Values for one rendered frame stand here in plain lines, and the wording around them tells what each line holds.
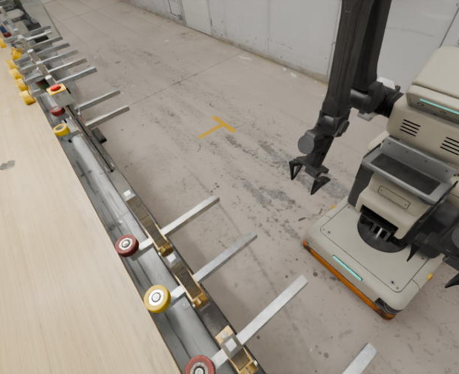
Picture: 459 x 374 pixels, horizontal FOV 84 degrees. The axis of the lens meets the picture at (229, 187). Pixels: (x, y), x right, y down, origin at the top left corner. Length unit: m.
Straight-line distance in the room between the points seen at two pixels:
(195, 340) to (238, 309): 0.68
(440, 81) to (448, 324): 1.47
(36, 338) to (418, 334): 1.79
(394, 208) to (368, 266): 0.53
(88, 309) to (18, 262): 0.38
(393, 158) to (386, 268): 0.79
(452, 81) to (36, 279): 1.40
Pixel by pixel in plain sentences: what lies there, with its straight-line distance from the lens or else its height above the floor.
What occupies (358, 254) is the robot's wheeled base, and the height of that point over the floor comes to 0.28.
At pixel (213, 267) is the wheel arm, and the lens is 0.98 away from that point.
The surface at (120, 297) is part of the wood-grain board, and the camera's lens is 0.97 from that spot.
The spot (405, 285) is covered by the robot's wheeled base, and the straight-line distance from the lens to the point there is 1.69.
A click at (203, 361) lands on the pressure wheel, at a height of 0.91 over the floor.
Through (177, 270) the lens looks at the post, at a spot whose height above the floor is 1.07.
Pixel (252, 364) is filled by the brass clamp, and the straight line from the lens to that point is 0.87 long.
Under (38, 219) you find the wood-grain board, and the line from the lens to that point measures 1.36.
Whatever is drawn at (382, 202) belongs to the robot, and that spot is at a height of 0.80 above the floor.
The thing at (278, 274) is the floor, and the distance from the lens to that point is 1.85.
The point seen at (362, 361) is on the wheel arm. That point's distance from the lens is 0.93.
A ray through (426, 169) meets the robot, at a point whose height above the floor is 1.06.
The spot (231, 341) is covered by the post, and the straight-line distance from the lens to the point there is 0.63.
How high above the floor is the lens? 1.72
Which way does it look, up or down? 50 degrees down
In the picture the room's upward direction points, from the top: 10 degrees counter-clockwise
